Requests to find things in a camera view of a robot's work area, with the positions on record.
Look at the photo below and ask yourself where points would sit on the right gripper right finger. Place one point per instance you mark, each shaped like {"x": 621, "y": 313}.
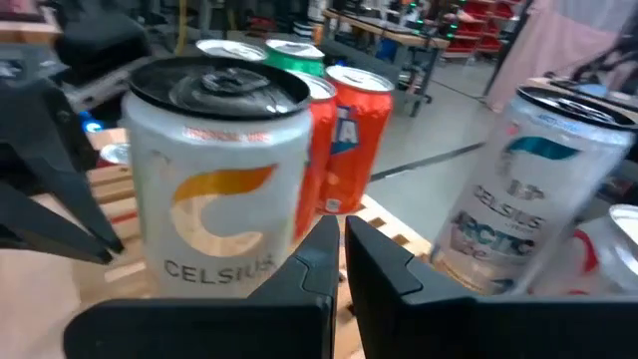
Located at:
{"x": 423, "y": 324}

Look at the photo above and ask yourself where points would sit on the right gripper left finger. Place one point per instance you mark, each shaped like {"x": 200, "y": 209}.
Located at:
{"x": 279, "y": 319}

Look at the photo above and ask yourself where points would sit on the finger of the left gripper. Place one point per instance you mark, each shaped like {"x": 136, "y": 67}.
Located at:
{"x": 55, "y": 139}
{"x": 30, "y": 229}

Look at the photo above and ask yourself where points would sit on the white Celsius slim can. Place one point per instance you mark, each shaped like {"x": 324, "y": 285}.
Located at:
{"x": 219, "y": 209}

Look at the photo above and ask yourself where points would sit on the Celsius Arctic Vibe can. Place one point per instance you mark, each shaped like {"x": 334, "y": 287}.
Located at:
{"x": 523, "y": 209}

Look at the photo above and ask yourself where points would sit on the green Sprite can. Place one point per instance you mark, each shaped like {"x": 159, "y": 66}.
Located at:
{"x": 294, "y": 62}
{"x": 231, "y": 50}

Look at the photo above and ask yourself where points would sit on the silver Diet Coke can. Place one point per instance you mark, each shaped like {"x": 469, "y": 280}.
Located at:
{"x": 613, "y": 259}

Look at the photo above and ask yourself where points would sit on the wooden slatted shelf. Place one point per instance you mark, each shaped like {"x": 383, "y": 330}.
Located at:
{"x": 117, "y": 194}

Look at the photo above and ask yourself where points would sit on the black padded chair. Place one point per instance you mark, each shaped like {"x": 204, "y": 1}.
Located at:
{"x": 99, "y": 40}

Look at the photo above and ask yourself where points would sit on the yellow pole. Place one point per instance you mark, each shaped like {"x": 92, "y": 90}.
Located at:
{"x": 182, "y": 25}

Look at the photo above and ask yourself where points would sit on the wooden background workbench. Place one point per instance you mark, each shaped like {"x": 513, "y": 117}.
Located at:
{"x": 384, "y": 32}

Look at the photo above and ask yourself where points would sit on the red storage bins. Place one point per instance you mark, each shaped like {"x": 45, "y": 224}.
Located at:
{"x": 473, "y": 30}

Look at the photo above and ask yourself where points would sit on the pink curtain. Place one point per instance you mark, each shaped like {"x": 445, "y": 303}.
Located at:
{"x": 548, "y": 50}

